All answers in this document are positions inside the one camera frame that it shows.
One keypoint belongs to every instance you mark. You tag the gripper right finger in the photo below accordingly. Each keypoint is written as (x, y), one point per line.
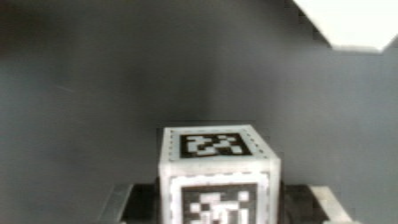
(332, 209)

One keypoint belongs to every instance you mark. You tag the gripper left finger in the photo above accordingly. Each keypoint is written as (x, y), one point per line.
(114, 207)

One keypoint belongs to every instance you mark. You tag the white cube nut with tag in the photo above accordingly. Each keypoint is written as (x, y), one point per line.
(218, 176)

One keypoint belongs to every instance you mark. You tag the white chair seat piece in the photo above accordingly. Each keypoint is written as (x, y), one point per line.
(355, 22)

